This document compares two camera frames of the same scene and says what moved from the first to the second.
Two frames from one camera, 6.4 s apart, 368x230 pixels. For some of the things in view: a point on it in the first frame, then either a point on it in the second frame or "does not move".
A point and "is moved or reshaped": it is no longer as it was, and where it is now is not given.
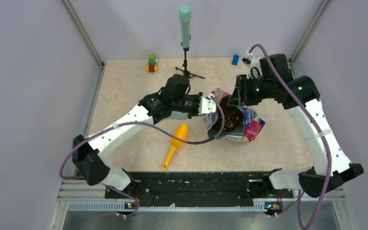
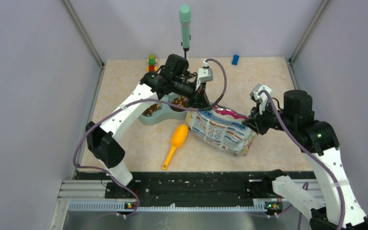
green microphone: (185, 17) does not move
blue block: (235, 60) does not move
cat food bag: (240, 123) is moved or reshaped
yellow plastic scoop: (180, 131) does not move
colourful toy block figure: (151, 67) does not move
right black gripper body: (251, 91) -> (268, 120)
